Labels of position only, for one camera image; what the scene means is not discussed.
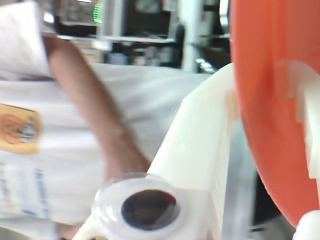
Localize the background storage shelf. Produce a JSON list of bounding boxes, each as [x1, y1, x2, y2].
[[41, 0, 232, 75]]

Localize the orange plate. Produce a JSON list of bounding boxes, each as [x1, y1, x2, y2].
[[228, 0, 320, 229]]

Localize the person's bare forearm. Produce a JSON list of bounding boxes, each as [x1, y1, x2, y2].
[[45, 36, 151, 177]]

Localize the googly eye sticker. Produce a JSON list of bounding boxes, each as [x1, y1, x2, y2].
[[91, 171, 187, 240]]

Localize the person in white shirt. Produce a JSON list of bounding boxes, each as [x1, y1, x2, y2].
[[0, 0, 108, 240]]

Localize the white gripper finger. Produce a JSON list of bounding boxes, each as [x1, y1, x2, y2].
[[74, 62, 241, 240], [292, 206, 320, 240]]

